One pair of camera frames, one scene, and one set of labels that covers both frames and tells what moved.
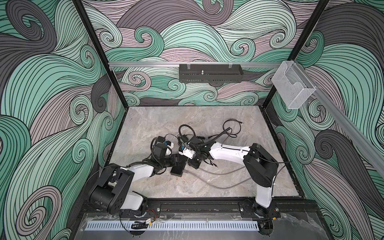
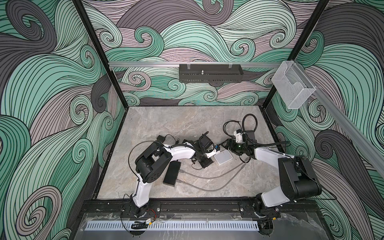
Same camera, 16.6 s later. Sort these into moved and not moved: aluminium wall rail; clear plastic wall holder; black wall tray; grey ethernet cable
Moved: grey ethernet cable
Not moved: clear plastic wall holder; black wall tray; aluminium wall rail
